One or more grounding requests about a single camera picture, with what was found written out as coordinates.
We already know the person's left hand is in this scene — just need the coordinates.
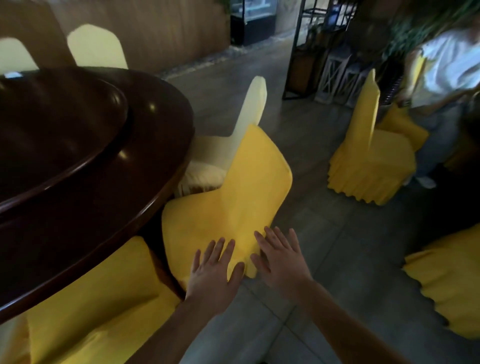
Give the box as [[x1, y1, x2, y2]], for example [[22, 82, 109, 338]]
[[185, 238, 246, 318]]

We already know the person's right hand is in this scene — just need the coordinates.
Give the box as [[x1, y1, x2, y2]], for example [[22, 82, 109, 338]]
[[250, 226, 314, 299]]

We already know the person's left forearm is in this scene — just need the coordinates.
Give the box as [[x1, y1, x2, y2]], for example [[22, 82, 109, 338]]
[[125, 296, 217, 364]]

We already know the person's right forearm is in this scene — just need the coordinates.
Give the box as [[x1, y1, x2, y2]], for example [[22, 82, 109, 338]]
[[294, 279, 411, 364]]

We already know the yellow covered chair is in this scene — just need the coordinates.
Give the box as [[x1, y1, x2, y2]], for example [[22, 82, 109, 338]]
[[25, 236, 183, 364], [401, 223, 480, 340], [327, 68, 418, 206], [161, 124, 293, 290], [376, 55, 430, 152]]

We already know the pale cream covered chair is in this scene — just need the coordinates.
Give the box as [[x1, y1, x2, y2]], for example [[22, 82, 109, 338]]
[[67, 24, 129, 70], [0, 37, 39, 75], [174, 76, 268, 198], [0, 314, 31, 364]]

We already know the white wooden lantern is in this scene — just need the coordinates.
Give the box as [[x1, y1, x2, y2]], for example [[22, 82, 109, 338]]
[[314, 52, 362, 106]]

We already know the black metal shelf rack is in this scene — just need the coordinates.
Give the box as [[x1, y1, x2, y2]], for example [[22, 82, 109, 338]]
[[282, 0, 362, 101]]

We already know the dark wooden turntable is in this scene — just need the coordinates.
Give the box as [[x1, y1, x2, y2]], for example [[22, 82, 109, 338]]
[[0, 67, 130, 216]]

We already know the glass display cabinet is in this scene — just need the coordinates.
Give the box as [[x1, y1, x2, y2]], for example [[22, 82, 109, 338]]
[[229, 0, 279, 47]]

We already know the green leafy plant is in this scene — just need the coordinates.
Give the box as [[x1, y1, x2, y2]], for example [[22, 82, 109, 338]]
[[384, 0, 480, 61]]

